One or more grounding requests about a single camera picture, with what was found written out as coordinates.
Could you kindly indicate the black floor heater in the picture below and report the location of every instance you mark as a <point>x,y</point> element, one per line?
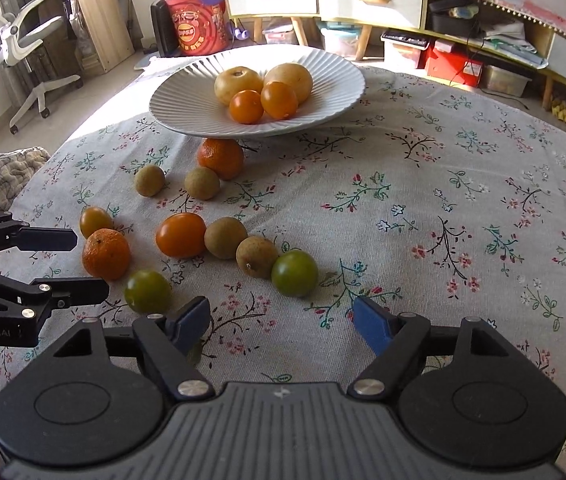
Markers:
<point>164,30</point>

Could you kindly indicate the red storage box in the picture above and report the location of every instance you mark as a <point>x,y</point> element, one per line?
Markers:
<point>453,66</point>

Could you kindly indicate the green tomato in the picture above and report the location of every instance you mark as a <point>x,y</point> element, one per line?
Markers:
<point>148,292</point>
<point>295,274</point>

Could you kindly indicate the rough tangerine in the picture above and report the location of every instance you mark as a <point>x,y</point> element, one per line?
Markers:
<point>106,255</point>

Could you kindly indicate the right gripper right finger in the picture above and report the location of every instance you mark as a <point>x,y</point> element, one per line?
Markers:
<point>398,344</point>

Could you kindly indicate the wooden shelf cabinet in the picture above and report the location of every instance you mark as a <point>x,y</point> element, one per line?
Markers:
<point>413,5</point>

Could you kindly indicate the red snack bag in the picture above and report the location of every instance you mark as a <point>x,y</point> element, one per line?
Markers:
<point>201,29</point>

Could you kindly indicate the floral tablecloth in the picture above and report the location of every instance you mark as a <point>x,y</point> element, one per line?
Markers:
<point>422,197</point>

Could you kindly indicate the green tomato right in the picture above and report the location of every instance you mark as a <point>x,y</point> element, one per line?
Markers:
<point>295,274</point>

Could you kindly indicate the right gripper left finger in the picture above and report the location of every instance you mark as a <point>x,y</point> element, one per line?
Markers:
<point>163,347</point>

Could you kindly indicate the clear storage bin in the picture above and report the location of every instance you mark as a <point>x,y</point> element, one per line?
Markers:
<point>340,38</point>

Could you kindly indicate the white office chair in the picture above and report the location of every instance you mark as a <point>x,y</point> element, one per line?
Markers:
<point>15,48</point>

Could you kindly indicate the right orange tomato in bowl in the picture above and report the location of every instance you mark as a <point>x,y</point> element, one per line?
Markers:
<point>278,100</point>

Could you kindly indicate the left orange tomato in bowl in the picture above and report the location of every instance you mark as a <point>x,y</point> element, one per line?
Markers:
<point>245,107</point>

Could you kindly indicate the large orange tomato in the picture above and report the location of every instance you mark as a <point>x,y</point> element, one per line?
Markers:
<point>181,236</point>

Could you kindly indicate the tangerine under bowl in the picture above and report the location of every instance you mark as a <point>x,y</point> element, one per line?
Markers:
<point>225,157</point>

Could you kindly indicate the orange tomato in bowl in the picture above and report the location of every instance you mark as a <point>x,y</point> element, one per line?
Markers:
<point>278,100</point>
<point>245,107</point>

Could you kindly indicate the wooden desk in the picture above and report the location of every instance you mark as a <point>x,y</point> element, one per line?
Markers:
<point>106,22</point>

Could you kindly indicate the small orange-green tomato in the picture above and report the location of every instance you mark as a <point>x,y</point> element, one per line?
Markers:
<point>93,219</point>

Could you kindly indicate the left yellow apple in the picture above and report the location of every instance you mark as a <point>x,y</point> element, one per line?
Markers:
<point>234,80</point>

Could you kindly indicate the white ribbed fruit bowl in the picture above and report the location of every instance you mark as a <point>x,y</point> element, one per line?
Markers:
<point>185,101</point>

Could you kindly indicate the brown longan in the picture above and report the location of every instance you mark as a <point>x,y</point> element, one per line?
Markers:
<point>149,180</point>
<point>223,237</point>
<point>256,256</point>
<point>202,183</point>

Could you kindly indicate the green tomato left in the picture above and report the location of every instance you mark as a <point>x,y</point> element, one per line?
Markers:
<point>148,292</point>

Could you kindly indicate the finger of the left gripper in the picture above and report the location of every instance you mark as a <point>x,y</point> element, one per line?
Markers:
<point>19,234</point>
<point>45,294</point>

